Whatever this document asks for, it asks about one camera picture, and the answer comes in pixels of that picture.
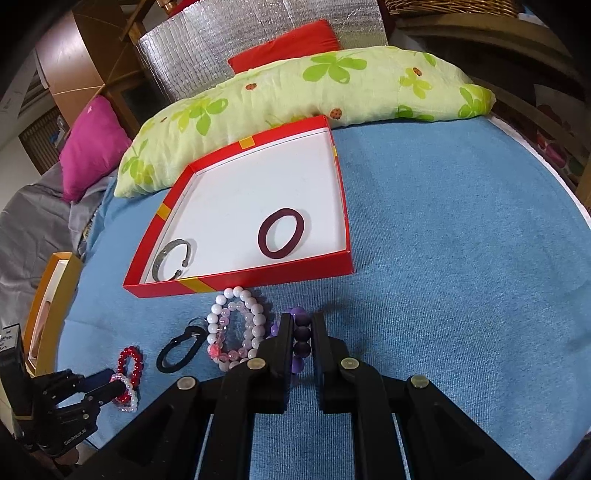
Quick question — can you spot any green clover print pillow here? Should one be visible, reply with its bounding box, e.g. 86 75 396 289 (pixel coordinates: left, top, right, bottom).
113 46 497 199

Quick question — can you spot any red seat cushion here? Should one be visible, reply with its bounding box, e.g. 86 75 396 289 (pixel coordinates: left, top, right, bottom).
168 0 208 17

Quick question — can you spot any wooden shelf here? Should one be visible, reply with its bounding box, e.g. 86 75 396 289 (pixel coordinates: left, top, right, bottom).
392 14 591 217

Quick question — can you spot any wicker basket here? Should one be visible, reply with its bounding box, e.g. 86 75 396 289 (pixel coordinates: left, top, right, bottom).
383 0 522 19

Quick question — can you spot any translucent pink bead bracelet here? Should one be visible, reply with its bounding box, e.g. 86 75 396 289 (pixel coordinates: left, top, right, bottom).
208 302 262 363

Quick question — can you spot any red cardboard box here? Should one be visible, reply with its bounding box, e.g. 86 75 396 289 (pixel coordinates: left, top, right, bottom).
123 115 356 299

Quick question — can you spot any silver cuff bracelet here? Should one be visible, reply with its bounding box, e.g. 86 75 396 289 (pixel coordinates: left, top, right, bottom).
151 239 191 282

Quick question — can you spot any wooden chair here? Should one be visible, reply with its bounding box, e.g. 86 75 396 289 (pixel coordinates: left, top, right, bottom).
106 0 185 134

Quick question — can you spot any purple bead bracelet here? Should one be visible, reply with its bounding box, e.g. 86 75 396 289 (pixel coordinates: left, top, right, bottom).
270 306 319 376

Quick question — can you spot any brown round wooden board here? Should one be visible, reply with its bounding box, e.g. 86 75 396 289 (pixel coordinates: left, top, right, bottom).
34 9 139 130

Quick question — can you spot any red bead bracelet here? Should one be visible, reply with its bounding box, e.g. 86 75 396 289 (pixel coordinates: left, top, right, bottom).
116 345 144 402

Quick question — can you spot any pink cushion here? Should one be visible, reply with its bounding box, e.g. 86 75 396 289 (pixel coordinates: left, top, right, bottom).
59 96 134 202

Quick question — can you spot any blue towel mat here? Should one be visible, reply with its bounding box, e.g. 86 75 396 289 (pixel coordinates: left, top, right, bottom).
58 111 591 480

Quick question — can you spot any yellow cardboard box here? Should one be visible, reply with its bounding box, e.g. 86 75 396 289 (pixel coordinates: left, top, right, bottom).
23 251 85 377

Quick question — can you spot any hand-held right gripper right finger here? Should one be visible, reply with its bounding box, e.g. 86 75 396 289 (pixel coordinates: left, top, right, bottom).
311 312 536 480

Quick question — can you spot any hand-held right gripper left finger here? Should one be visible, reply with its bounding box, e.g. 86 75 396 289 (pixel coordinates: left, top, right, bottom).
104 313 297 480

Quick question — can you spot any small pink white bead bracelet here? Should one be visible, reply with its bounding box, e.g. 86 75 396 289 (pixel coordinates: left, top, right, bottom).
110 373 139 413

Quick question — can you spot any rattan cabinet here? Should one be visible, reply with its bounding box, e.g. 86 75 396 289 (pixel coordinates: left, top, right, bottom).
18 106 66 177

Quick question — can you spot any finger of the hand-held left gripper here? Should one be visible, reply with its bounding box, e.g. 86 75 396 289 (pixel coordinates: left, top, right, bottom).
74 382 124 416
60 368 119 393

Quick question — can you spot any grey blanket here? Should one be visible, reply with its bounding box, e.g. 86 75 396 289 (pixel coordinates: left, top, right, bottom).
0 161 121 333

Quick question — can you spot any black carabiner clip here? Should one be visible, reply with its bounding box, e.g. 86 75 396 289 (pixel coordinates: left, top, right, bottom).
156 323 205 374

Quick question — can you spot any dark red bangle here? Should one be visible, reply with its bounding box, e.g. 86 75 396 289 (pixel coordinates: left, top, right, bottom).
257 208 306 258

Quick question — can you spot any silver foil insulation mat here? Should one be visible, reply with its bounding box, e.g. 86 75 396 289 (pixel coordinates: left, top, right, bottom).
134 0 389 104

